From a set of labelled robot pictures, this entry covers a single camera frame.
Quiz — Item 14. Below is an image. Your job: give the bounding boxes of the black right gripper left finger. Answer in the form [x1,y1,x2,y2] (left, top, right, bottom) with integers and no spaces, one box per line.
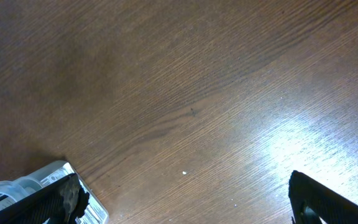
[0,174,90,223]

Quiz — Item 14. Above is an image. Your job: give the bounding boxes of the clear plastic container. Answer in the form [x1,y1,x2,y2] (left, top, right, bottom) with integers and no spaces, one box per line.
[0,161,109,224]

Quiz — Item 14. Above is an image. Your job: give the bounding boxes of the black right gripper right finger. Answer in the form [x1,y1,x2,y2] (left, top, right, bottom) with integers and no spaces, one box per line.
[288,170,358,224]

